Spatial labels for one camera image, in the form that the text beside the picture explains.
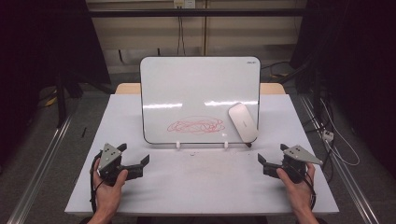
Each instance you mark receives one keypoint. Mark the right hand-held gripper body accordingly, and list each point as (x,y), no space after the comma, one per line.
(295,161)

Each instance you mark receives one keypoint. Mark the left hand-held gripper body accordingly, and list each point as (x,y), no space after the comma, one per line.
(109,157)

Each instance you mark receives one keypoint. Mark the black curtain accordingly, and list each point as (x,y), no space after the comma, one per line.
(37,46)
(358,62)

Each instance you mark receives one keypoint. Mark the white wall socket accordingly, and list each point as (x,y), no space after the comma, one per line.
(184,3)

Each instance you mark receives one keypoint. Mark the small black stick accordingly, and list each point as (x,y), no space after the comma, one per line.
(83,132)

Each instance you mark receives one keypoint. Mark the black horizontal bar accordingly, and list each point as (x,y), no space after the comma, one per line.
(155,12)

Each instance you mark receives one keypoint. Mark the white dry-erase whiteboard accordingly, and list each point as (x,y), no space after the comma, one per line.
(193,84)

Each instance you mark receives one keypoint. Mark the white whiteboard support clip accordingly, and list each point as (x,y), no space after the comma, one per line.
(178,145)
(226,145)

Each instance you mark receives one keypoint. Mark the black metal stand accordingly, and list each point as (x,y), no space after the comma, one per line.
(61,102)
(316,90)

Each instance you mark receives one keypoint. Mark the white-topped wooden table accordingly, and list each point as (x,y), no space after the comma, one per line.
(124,89)

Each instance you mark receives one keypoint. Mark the person's right hand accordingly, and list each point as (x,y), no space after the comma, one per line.
(297,193)

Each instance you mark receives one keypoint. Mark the person's left hand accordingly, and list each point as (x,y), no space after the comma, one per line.
(109,194)

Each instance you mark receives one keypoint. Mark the aluminium floor rail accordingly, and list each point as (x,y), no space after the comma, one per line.
(40,161)
(348,180)

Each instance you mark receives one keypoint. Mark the white whiteboard eraser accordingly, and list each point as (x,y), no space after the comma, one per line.
(243,123)

